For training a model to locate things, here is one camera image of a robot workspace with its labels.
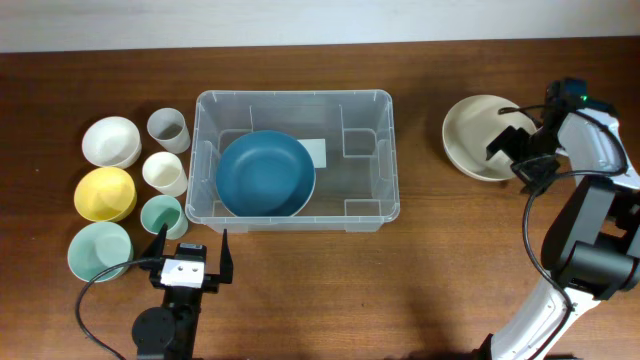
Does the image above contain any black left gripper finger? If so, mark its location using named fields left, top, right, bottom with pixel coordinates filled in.
left=139, top=224, right=168, bottom=271
left=210, top=230, right=234, bottom=285

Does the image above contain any cream white bowl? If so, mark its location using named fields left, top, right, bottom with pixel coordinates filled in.
left=442, top=95, right=536, bottom=182

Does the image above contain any dark blue bowl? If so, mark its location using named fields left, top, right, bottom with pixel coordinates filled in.
left=215, top=130, right=316, bottom=217

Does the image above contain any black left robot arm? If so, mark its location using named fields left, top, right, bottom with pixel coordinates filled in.
left=132, top=224, right=234, bottom=360

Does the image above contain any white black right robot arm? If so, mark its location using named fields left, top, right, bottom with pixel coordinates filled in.
left=474, top=105, right=639, bottom=359

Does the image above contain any clear plastic storage container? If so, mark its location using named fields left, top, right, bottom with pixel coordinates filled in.
left=185, top=89, right=400, bottom=233

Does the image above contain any mint green plastic cup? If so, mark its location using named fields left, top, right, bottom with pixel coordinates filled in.
left=140, top=195, right=189, bottom=240

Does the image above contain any small mint green bowl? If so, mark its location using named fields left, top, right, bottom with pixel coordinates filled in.
left=67, top=222, right=134, bottom=282

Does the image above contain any small yellow bowl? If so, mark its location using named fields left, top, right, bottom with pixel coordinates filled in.
left=74, top=167, right=137, bottom=222

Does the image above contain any cream plastic cup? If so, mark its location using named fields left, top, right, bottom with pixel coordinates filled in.
left=142, top=152, right=188, bottom=197

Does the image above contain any small white bowl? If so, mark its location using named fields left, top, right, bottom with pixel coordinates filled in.
left=81, top=116, right=142, bottom=169

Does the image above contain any grey plastic cup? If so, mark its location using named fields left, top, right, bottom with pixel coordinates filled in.
left=147, top=108, right=191, bottom=154

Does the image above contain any black left camera cable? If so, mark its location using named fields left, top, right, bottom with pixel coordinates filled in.
left=74, top=257, right=164, bottom=360

